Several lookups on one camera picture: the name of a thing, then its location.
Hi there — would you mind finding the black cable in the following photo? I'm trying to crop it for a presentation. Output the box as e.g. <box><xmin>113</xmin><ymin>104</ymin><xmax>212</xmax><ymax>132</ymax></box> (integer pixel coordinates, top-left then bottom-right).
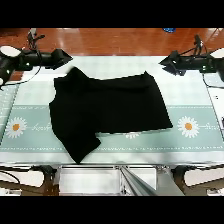
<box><xmin>201</xmin><ymin>72</ymin><xmax>224</xmax><ymax>90</ymax></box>
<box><xmin>0</xmin><ymin>49</ymin><xmax>43</xmax><ymax>90</ymax></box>

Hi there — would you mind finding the black T-shirt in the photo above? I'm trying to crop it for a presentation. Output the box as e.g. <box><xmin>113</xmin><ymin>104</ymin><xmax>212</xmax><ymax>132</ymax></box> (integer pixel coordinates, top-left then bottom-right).
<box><xmin>48</xmin><ymin>66</ymin><xmax>175</xmax><ymax>165</ymax></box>

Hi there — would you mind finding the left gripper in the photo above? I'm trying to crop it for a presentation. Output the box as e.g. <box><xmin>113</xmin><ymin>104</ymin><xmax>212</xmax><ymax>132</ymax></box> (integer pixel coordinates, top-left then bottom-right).
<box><xmin>39</xmin><ymin>48</ymin><xmax>74</xmax><ymax>71</ymax></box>

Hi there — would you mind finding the silver frame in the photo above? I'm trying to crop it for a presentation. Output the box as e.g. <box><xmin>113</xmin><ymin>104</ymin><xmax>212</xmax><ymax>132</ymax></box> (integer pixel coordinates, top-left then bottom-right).
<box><xmin>0</xmin><ymin>161</ymin><xmax>224</xmax><ymax>197</ymax></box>

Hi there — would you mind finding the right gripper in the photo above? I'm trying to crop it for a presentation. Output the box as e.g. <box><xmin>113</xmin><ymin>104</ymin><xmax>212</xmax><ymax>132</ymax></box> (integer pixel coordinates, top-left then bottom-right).
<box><xmin>158</xmin><ymin>50</ymin><xmax>202</xmax><ymax>77</ymax></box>

